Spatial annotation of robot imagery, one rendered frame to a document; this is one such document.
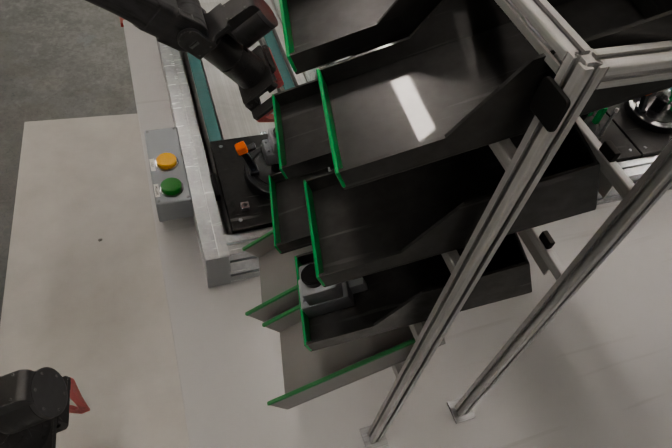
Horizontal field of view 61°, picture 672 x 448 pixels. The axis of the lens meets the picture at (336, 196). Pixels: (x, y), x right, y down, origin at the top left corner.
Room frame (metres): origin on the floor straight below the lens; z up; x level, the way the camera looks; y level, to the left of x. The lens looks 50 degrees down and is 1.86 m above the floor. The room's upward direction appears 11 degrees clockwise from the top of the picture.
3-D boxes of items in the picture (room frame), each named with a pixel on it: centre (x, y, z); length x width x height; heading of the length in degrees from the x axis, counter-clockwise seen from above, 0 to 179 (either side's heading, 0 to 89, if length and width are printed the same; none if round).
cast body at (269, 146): (0.78, 0.12, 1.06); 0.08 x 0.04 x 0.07; 116
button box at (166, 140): (0.76, 0.36, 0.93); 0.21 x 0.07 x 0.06; 26
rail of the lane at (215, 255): (0.95, 0.39, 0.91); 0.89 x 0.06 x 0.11; 26
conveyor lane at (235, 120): (1.05, 0.24, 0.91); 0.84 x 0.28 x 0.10; 26
